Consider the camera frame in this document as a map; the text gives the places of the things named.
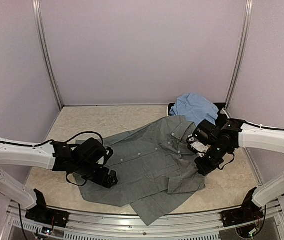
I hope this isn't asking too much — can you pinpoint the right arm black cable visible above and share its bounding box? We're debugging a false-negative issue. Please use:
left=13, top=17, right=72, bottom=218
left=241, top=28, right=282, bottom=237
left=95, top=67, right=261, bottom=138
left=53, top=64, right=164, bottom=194
left=216, top=119, right=284, bottom=171

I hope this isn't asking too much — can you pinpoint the grey long sleeve shirt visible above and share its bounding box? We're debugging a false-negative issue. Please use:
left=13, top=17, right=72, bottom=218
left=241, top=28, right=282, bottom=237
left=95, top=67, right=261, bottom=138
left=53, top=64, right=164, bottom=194
left=74, top=116, right=205, bottom=225

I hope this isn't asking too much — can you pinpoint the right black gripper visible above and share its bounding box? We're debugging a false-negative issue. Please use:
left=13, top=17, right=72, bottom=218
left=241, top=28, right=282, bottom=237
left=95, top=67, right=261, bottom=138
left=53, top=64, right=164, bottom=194
left=195, top=140, right=231, bottom=176

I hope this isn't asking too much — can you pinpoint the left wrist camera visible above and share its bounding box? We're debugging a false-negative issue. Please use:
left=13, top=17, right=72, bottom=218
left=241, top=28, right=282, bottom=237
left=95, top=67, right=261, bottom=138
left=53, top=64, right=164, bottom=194
left=100, top=147, right=114, bottom=166

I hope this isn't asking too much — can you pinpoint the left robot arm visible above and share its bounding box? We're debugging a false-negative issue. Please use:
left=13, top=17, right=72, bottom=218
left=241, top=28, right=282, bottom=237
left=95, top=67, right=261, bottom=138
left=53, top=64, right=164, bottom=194
left=0, top=137, right=118, bottom=223

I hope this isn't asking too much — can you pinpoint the light blue shirt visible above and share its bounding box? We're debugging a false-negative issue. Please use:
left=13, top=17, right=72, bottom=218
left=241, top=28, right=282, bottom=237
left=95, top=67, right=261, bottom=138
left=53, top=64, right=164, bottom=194
left=169, top=93, right=219, bottom=126

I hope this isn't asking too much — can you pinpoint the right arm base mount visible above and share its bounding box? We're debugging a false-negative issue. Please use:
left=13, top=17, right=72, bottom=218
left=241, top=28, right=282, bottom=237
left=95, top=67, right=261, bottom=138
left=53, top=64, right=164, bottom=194
left=221, top=207, right=264, bottom=227

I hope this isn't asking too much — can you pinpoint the aluminium frame post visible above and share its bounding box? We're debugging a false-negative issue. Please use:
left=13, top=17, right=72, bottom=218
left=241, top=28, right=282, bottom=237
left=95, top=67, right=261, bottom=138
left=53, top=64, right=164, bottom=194
left=32, top=0, right=64, bottom=111
left=225, top=0, right=253, bottom=111

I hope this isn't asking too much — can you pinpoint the front aluminium rail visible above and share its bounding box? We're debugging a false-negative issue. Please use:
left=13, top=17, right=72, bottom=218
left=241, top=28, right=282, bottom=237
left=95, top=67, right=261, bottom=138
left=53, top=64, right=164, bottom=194
left=5, top=197, right=282, bottom=240

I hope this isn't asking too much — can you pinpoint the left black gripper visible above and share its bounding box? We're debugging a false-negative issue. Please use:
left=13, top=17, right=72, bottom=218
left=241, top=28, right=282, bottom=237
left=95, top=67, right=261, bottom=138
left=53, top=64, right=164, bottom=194
left=74, top=161, right=118, bottom=189

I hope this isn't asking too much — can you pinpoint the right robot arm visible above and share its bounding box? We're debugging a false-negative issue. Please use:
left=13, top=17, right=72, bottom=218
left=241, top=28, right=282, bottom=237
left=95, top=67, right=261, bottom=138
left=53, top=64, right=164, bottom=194
left=187, top=118, right=284, bottom=222

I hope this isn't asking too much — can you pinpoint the left aluminium frame post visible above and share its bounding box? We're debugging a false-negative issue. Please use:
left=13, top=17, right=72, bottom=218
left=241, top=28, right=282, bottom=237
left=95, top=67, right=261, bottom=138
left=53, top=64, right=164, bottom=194
left=32, top=0, right=64, bottom=111

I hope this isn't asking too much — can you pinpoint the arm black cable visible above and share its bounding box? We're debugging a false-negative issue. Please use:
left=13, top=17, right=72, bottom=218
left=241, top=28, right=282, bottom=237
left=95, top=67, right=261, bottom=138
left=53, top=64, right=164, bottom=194
left=0, top=131, right=105, bottom=187
left=216, top=119, right=284, bottom=171

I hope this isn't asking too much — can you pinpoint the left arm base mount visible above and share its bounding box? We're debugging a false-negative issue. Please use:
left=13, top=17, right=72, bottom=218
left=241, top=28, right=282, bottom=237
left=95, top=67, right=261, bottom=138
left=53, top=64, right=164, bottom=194
left=25, top=206, right=70, bottom=228

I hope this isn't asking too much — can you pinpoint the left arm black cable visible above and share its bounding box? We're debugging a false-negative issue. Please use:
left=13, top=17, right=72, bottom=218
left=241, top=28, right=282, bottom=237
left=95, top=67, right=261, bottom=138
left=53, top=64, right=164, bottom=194
left=0, top=131, right=105, bottom=187

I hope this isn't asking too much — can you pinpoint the right aluminium frame post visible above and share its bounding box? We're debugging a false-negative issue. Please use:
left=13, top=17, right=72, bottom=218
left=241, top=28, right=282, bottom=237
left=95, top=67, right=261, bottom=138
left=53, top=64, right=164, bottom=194
left=225, top=0, right=253, bottom=111

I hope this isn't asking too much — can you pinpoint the white plastic bin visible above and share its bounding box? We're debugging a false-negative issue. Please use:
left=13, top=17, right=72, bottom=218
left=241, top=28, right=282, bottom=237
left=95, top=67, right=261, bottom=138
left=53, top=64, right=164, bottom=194
left=166, top=103, right=174, bottom=117

